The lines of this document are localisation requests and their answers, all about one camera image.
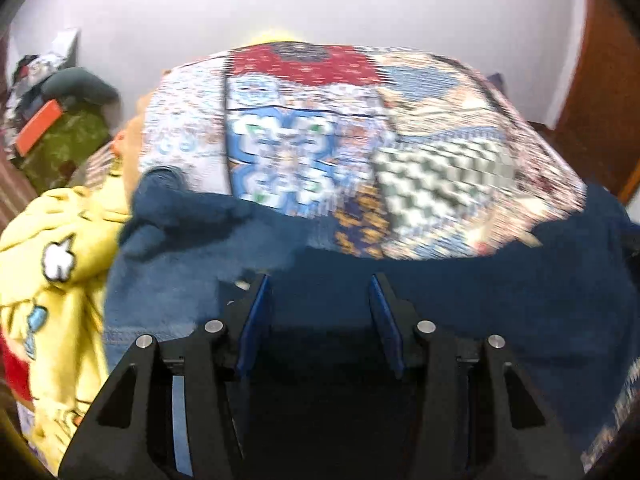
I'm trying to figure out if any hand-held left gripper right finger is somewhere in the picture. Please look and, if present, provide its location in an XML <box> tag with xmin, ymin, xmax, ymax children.
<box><xmin>368</xmin><ymin>272</ymin><xmax>586</xmax><ymax>480</ymax></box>

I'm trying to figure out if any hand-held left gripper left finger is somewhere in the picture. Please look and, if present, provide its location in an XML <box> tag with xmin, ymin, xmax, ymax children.
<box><xmin>58</xmin><ymin>274</ymin><xmax>273</xmax><ymax>480</ymax></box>

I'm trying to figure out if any yellow printed garment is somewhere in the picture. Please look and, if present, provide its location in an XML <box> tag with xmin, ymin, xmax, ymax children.
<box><xmin>0</xmin><ymin>187</ymin><xmax>135</xmax><ymax>465</ymax></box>

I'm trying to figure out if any red cloth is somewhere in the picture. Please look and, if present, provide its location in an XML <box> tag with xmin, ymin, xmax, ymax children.
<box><xmin>0</xmin><ymin>335</ymin><xmax>37</xmax><ymax>407</ymax></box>

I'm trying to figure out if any green cloth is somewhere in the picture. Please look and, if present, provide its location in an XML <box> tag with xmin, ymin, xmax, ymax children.
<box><xmin>11</xmin><ymin>67</ymin><xmax>122</xmax><ymax>197</ymax></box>

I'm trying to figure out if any striped bed sheet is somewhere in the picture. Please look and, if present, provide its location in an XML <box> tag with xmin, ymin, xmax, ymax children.
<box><xmin>0</xmin><ymin>152</ymin><xmax>43</xmax><ymax>226</ymax></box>

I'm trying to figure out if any yellow pillow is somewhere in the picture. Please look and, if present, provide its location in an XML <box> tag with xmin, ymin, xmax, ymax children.
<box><xmin>247</xmin><ymin>29</ymin><xmax>302</xmax><ymax>47</ymax></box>

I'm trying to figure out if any orange red box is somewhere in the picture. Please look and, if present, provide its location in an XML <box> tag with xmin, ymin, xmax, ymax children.
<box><xmin>15</xmin><ymin>99</ymin><xmax>64</xmax><ymax>157</ymax></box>

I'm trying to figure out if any brown wooden door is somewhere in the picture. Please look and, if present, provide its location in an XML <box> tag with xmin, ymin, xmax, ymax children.
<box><xmin>554</xmin><ymin>0</ymin><xmax>640</xmax><ymax>203</ymax></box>

